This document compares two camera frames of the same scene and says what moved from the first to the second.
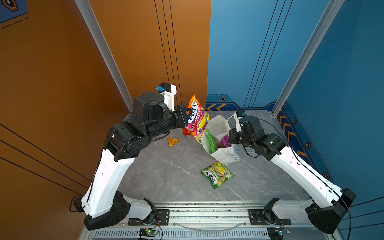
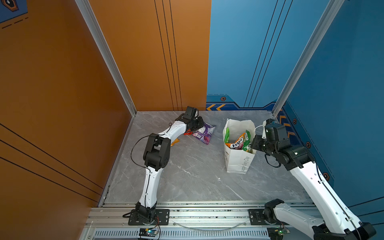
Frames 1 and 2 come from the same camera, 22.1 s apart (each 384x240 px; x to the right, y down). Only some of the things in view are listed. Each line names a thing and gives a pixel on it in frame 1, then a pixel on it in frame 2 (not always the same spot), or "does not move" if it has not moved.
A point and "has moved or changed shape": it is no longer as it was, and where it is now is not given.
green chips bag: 213,142 to 227,137
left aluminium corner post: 106,51 does not move
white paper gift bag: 225,155 has moved or changed shape
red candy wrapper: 186,132 does not move
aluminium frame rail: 202,221 does not move
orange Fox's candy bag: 198,119 to 238,144
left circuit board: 147,232 does not move
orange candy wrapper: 172,141 does not move
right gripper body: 238,137 to 261,144
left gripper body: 180,123 to 197,124
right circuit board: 276,233 does not move
